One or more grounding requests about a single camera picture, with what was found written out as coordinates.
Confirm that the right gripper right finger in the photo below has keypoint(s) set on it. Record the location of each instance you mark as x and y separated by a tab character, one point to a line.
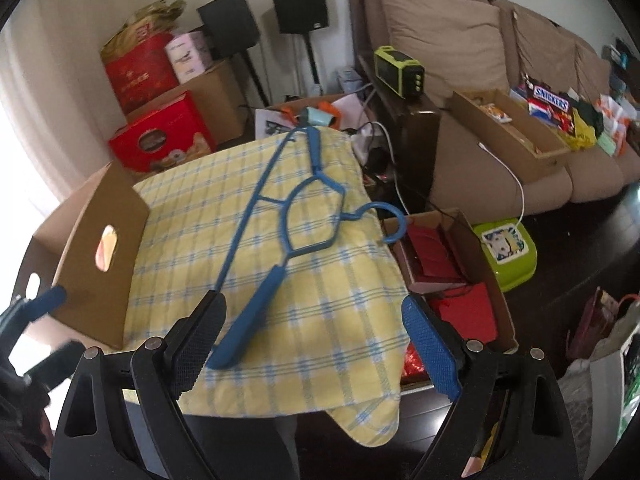
507	418

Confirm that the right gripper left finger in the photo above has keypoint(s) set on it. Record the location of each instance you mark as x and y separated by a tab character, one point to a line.
95	439

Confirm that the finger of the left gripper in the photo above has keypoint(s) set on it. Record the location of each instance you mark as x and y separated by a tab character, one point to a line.
24	311
60	365

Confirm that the open cardboard box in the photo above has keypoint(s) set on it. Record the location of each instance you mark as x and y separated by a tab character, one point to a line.
88	246

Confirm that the box with red items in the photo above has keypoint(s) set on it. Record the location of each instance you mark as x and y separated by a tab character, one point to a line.
442	261

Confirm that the green wet wipes box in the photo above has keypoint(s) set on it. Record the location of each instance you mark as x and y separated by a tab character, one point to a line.
510	251

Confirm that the yellow plaid tablecloth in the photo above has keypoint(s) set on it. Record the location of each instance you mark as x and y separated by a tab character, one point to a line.
332	341

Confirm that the red chocolate gift box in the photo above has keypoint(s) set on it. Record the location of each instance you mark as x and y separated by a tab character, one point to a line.
163	139

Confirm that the red tea gift bag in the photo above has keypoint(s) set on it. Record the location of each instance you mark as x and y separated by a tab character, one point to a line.
142	74

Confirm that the cardboard tray with snacks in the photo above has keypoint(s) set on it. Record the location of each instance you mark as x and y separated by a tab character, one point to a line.
529	147

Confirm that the large brown cardboard box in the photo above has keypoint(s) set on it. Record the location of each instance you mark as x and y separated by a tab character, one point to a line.
218	97

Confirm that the pink tissue pack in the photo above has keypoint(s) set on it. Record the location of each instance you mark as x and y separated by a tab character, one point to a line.
189	55

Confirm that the gold crumpled bag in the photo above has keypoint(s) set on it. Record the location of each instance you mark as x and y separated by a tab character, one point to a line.
159	16

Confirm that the left black speaker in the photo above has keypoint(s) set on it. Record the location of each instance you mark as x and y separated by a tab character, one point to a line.
233	28

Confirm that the black speaker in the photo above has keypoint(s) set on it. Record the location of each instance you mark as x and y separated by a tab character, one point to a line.
302	17
233	28

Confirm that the teal and orange device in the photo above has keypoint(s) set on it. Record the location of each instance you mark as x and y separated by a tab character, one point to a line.
324	114

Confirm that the green portable radio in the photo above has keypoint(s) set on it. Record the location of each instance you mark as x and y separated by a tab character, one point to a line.
404	75

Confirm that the brown sofa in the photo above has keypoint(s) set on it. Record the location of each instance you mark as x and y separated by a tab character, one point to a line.
483	47

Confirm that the right black speaker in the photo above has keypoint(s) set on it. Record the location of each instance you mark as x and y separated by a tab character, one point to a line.
302	17

